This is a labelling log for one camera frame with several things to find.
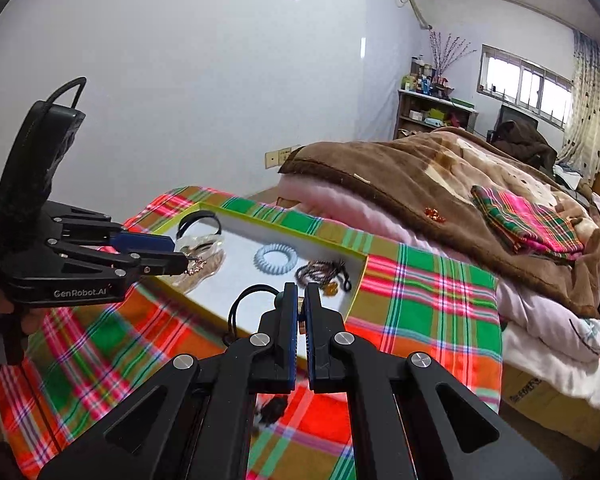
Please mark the patterned curtain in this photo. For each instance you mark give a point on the patterned curtain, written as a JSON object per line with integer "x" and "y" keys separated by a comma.
{"x": 587, "y": 110}

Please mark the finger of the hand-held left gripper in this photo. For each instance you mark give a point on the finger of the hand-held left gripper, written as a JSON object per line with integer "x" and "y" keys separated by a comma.
{"x": 155, "y": 262}
{"x": 145, "y": 244}

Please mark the group of bottles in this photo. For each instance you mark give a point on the group of bottles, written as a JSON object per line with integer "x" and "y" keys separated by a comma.
{"x": 425, "y": 82}

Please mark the white floral quilt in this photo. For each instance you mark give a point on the white floral quilt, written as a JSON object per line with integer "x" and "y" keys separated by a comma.
{"x": 555, "y": 365}

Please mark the clear plastic hair claw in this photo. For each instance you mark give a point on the clear plastic hair claw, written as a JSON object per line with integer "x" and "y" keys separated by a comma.
{"x": 207, "y": 271}

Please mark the window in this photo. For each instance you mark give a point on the window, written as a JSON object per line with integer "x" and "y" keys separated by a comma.
{"x": 525, "y": 82}

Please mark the folded plaid cloth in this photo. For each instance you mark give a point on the folded plaid cloth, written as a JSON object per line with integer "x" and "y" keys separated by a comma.
{"x": 525, "y": 220}

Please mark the vase of bare branches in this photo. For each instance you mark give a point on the vase of bare branches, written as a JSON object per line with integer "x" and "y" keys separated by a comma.
{"x": 447, "y": 52}

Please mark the beige wall socket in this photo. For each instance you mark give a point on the beige wall socket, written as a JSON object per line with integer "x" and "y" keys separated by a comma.
{"x": 277, "y": 157}

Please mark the plaid bedsheet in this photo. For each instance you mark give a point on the plaid bedsheet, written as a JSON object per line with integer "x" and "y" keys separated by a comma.
{"x": 420, "y": 285}

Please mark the person's left hand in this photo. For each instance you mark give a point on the person's left hand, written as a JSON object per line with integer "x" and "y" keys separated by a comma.
{"x": 32, "y": 322}

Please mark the brown fleece blanket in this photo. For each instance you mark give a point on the brown fleece blanket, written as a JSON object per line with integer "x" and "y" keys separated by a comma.
{"x": 405, "y": 185}

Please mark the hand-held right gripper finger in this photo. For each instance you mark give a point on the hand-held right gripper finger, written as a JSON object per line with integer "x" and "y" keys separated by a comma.
{"x": 306, "y": 355}
{"x": 294, "y": 375}

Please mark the black monitor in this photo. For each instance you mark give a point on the black monitor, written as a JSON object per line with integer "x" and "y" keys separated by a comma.
{"x": 510, "y": 112}

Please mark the wooden shelf unit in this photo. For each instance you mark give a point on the wooden shelf unit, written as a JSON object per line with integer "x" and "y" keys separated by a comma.
{"x": 405, "y": 110}

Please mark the dark jacket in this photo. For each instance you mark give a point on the dark jacket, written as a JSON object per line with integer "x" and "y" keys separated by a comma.
{"x": 525, "y": 147}

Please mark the amber bead pendant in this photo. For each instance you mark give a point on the amber bead pendant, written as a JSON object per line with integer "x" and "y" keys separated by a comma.
{"x": 331, "y": 290}

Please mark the yellow cardboard box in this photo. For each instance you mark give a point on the yellow cardboard box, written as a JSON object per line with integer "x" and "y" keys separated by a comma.
{"x": 260, "y": 230}

